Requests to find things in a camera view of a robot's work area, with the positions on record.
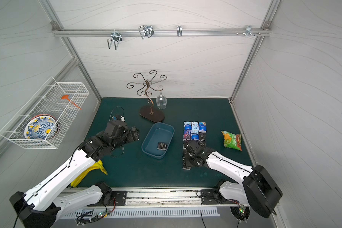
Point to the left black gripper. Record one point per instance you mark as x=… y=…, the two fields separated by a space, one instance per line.
x=132 y=134

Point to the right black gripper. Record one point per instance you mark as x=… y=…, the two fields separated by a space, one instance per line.
x=186 y=155

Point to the dark blue tissue pack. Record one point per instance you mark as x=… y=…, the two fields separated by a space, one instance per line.
x=187 y=135

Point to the blue pocket tissue pack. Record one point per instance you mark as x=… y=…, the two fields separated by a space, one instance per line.
x=202 y=127

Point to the blue white tissue pack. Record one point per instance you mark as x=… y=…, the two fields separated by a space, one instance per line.
x=187 y=125

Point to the teal plastic storage box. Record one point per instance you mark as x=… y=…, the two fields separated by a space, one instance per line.
x=159 y=132

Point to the light blue tissue pack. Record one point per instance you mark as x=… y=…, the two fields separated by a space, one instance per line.
x=195 y=126

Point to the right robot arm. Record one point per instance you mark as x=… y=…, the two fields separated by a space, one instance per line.
x=254 y=185

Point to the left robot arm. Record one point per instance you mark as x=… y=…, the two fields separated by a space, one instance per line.
x=88 y=153

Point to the green snack bag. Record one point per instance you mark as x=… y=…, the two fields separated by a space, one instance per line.
x=233 y=141

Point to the yellow banana toy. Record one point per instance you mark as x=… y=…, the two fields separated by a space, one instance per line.
x=97 y=166

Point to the metal scroll cup stand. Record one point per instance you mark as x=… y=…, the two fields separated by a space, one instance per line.
x=149 y=112

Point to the orange plastic spoon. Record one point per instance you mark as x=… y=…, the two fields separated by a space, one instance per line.
x=66 y=97

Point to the blue yellow patterned plate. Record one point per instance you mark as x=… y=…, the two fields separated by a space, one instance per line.
x=41 y=127

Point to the white vent strip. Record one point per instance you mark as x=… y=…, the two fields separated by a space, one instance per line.
x=185 y=212

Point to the metal hook left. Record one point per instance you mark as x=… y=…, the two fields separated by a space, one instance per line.
x=114 y=40

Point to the metal hook centre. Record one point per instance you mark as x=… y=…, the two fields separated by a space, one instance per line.
x=146 y=31

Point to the metal hook small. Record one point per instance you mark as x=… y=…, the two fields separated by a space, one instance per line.
x=179 y=30

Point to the metal hook right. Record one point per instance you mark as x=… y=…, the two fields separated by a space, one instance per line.
x=248 y=32

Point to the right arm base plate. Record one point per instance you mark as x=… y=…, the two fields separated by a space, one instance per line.
x=211 y=197

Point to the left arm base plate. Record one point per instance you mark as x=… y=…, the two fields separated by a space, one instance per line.
x=116 y=198

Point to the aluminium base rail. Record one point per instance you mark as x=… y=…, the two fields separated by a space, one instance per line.
x=136 y=198

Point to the white wire basket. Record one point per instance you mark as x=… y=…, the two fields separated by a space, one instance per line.
x=47 y=101

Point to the aluminium top rail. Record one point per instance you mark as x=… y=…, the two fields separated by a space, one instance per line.
x=158 y=32

